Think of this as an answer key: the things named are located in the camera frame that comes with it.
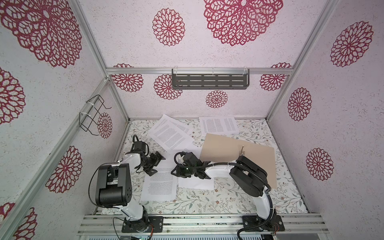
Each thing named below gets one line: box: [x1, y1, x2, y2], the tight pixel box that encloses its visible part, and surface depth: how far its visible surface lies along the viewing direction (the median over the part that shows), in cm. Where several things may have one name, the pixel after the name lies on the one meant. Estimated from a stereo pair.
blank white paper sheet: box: [177, 176, 215, 191], surface depth 89 cm
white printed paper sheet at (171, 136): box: [148, 120, 195, 152], surface depth 112 cm
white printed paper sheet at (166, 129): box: [148, 114, 195, 142], surface depth 115 cm
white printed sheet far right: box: [199, 116, 240, 135], surface depth 119 cm
